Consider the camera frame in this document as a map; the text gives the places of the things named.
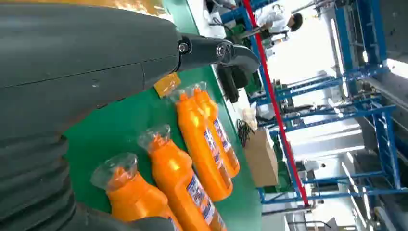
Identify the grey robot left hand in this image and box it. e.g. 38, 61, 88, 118
0, 3, 260, 231

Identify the orange drink bottle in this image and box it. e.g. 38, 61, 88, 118
90, 152, 184, 231
138, 124, 228, 231
170, 89, 234, 203
191, 81, 241, 179

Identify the green table mat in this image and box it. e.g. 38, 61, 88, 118
64, 0, 263, 231

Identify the crumpled clear plastic bag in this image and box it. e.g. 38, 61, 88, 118
242, 106, 259, 131

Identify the red pole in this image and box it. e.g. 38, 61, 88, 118
242, 0, 310, 208

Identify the person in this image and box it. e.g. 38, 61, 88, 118
254, 3, 304, 44

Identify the brown cardboard box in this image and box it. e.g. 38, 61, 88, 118
243, 129, 280, 188

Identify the blue metal rack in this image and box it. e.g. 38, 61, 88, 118
331, 0, 388, 96
248, 64, 408, 205

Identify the black cable bundle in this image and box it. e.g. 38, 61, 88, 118
236, 118, 255, 148

